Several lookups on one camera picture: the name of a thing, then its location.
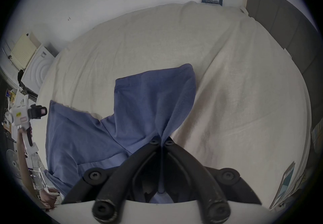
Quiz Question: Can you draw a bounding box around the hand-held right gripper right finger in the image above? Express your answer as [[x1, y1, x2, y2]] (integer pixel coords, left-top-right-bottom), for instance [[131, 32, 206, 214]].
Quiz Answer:
[[162, 137, 262, 223]]

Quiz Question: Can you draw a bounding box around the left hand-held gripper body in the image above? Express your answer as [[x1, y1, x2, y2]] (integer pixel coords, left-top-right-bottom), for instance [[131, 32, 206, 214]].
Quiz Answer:
[[5, 96, 47, 155]]

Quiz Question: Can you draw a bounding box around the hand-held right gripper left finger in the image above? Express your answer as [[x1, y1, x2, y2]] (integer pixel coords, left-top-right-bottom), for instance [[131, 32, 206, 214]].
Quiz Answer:
[[62, 138, 162, 222]]

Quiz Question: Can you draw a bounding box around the blue shirt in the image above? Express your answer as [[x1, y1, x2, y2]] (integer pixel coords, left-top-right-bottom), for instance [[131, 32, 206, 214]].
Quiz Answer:
[[45, 64, 197, 204]]

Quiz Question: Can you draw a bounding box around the person's left hand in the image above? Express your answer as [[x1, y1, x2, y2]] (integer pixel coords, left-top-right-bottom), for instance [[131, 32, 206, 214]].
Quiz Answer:
[[17, 122, 33, 146]]

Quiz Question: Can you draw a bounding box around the white washing machine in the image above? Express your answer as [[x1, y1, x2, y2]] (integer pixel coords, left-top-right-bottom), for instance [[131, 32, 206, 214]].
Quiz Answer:
[[21, 44, 60, 95]]

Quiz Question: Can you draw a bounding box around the cream ribbed board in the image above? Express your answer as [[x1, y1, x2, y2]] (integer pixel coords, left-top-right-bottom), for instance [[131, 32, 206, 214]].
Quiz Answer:
[[11, 32, 41, 71]]

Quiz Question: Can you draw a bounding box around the white-edged card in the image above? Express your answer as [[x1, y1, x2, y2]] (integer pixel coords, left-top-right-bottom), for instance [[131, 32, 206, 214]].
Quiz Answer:
[[268, 161, 296, 210]]

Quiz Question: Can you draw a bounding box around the grey padded headboard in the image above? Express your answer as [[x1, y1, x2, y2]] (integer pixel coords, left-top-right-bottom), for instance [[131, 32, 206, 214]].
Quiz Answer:
[[246, 0, 321, 124]]

